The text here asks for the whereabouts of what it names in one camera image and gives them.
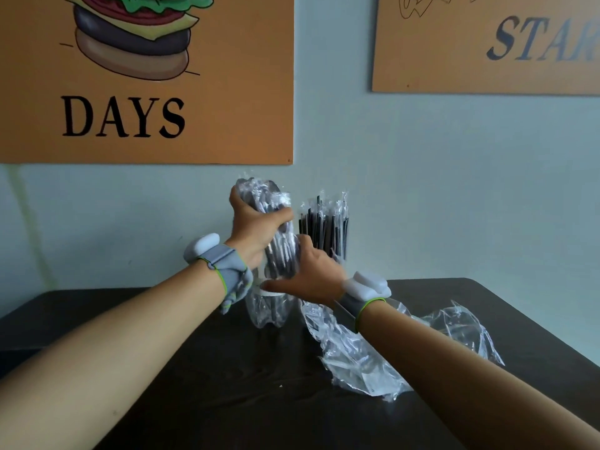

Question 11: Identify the person's right hand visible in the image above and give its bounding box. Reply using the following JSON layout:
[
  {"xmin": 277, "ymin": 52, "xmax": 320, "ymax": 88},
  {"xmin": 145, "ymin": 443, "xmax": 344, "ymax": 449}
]
[{"xmin": 260, "ymin": 234, "xmax": 349, "ymax": 307}]

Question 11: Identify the person's left hand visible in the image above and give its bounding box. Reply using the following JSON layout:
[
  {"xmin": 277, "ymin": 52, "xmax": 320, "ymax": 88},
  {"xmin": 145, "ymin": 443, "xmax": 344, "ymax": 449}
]
[{"xmin": 226, "ymin": 185, "xmax": 294, "ymax": 271}]

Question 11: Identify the bundle of plastic-wrapped black straws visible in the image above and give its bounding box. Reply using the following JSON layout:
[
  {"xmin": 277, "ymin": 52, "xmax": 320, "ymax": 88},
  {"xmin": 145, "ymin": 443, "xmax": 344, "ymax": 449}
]
[{"xmin": 234, "ymin": 175, "xmax": 302, "ymax": 283}]

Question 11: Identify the person's left forearm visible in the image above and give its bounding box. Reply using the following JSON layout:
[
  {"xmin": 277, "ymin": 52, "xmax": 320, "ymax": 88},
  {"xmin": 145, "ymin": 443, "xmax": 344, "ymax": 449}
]
[{"xmin": 0, "ymin": 260, "xmax": 229, "ymax": 450}]

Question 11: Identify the person's right forearm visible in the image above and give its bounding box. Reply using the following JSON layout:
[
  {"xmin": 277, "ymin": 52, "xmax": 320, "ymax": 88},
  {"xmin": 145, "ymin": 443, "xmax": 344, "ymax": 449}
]
[{"xmin": 357, "ymin": 300, "xmax": 600, "ymax": 450}]

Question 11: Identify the standing bunch of wrapped straws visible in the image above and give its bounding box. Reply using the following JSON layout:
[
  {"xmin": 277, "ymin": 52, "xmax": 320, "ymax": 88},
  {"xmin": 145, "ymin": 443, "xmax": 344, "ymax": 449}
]
[{"xmin": 298, "ymin": 191, "xmax": 351, "ymax": 267}]

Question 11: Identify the grey left wrist tracker band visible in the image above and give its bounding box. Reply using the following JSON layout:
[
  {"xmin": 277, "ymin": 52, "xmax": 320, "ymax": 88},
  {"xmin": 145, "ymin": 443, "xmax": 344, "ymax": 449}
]
[{"xmin": 183, "ymin": 233, "xmax": 254, "ymax": 316}]

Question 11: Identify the grey wrist tracker band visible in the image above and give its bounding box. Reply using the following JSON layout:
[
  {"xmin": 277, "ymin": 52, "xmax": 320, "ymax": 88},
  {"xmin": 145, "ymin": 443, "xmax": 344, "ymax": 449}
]
[
  {"xmin": 334, "ymin": 271, "xmax": 393, "ymax": 334},
  {"xmin": 183, "ymin": 233, "xmax": 254, "ymax": 316}
]

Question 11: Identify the grey right wrist tracker band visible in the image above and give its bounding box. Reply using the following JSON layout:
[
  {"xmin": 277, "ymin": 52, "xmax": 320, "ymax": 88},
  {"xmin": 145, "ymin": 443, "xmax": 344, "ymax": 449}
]
[{"xmin": 334, "ymin": 271, "xmax": 393, "ymax": 334}]

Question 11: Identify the crumpled clear plastic bag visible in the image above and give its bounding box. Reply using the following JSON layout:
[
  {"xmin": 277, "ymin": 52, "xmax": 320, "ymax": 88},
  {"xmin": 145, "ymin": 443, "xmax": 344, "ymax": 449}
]
[{"xmin": 300, "ymin": 297, "xmax": 505, "ymax": 403}]

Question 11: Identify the orange burger poster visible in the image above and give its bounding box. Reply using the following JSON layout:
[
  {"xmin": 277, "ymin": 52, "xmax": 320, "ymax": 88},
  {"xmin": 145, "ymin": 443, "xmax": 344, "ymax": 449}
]
[{"xmin": 0, "ymin": 0, "xmax": 295, "ymax": 165}]

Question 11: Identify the orange poster with grey lettering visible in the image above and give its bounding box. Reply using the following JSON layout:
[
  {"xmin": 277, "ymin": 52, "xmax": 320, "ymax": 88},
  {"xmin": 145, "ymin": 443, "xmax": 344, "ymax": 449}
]
[{"xmin": 372, "ymin": 0, "xmax": 600, "ymax": 96}]

